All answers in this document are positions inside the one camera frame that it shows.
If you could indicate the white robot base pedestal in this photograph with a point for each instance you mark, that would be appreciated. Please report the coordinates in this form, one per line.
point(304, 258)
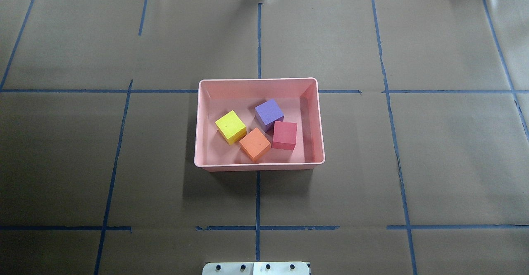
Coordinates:
point(257, 268)

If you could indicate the pink plastic bin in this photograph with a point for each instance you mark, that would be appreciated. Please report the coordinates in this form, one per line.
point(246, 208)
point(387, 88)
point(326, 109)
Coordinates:
point(298, 98)

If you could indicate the purple foam block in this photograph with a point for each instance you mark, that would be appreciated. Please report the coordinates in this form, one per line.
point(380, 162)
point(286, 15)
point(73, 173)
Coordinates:
point(268, 113)

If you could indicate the yellow-green foam block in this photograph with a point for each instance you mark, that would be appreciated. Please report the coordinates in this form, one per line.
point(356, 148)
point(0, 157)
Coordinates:
point(231, 127)

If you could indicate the orange foam block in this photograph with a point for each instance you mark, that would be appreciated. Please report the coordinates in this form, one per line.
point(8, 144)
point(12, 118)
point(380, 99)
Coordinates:
point(255, 144)

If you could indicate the red foam block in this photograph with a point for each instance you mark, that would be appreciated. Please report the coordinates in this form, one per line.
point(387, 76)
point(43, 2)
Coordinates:
point(284, 135)

